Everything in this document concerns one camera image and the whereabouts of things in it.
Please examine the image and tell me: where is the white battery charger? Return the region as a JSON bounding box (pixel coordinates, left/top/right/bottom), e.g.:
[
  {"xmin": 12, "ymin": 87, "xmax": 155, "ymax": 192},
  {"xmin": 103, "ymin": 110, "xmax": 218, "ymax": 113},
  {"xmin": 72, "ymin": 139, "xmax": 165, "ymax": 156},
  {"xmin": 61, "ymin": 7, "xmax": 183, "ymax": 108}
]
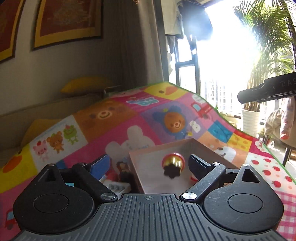
[{"xmin": 103, "ymin": 180, "xmax": 131, "ymax": 196}]

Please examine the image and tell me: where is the small pirate figure toy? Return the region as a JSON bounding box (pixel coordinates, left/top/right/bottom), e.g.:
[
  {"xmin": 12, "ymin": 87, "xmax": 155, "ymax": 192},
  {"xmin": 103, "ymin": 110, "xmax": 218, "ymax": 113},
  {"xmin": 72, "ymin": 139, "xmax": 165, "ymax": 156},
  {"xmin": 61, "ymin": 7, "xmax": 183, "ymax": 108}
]
[{"xmin": 116, "ymin": 162, "xmax": 133, "ymax": 183}]

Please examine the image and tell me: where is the yellow pink cupcake toy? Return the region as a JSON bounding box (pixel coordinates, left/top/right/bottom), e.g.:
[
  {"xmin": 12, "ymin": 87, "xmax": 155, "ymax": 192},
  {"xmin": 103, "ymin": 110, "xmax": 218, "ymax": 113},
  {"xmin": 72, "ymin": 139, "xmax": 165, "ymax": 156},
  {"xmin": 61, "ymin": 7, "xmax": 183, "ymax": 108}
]
[{"xmin": 162, "ymin": 153, "xmax": 185, "ymax": 179}]

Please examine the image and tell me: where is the white plant pot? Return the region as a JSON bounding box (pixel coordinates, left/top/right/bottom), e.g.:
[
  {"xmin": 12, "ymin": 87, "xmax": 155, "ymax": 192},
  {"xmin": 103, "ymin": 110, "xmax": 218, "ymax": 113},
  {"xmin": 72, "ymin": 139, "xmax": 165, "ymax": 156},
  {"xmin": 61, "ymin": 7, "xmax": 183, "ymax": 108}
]
[{"xmin": 242, "ymin": 109, "xmax": 260, "ymax": 137}]

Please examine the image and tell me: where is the colourful cartoon play mat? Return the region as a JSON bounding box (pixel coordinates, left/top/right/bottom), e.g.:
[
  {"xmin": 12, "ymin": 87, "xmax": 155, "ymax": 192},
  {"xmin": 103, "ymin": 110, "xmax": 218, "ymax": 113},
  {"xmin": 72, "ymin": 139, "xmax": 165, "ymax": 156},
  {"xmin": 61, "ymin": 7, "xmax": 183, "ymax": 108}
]
[{"xmin": 1, "ymin": 82, "xmax": 295, "ymax": 240}]

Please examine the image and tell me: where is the pink cardboard box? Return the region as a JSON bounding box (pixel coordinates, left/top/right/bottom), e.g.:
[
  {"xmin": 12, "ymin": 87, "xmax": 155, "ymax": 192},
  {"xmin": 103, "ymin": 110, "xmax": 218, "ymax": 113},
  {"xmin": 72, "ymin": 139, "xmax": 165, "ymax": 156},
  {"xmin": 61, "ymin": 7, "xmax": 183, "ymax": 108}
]
[{"xmin": 129, "ymin": 138, "xmax": 236, "ymax": 196}]

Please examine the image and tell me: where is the green potted palm plant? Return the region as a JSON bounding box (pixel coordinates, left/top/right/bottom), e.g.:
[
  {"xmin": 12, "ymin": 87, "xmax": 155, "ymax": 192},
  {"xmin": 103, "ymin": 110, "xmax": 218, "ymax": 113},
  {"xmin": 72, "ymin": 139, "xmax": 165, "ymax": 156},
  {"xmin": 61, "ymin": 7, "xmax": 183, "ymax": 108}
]
[{"xmin": 234, "ymin": 1, "xmax": 295, "ymax": 112}]

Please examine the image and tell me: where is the yellow cushion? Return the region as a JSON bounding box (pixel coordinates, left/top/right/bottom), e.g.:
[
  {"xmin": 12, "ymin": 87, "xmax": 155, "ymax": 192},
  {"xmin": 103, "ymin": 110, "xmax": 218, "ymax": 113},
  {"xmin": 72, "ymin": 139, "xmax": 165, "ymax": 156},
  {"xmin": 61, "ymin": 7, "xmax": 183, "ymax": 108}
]
[{"xmin": 60, "ymin": 76, "xmax": 114, "ymax": 95}]

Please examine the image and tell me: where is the hanging dark garment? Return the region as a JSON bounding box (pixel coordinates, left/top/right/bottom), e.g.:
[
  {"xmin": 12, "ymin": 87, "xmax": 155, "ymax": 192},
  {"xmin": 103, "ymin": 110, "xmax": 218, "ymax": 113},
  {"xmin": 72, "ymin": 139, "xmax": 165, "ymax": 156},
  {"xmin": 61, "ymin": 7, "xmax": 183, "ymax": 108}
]
[{"xmin": 179, "ymin": 1, "xmax": 213, "ymax": 42}]

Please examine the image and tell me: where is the hanging white shirt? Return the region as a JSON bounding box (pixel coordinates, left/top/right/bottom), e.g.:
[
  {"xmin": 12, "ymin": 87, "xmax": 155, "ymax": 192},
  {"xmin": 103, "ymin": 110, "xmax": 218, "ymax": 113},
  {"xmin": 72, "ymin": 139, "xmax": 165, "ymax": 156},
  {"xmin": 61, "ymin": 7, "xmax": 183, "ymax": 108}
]
[{"xmin": 161, "ymin": 0, "xmax": 184, "ymax": 39}]

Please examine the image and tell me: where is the red gold framed picture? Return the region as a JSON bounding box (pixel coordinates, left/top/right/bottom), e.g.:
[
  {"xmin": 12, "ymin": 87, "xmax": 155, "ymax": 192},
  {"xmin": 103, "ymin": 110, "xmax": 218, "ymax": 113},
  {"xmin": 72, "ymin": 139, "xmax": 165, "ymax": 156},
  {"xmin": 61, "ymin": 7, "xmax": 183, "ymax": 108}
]
[{"xmin": 32, "ymin": 0, "xmax": 103, "ymax": 50}]

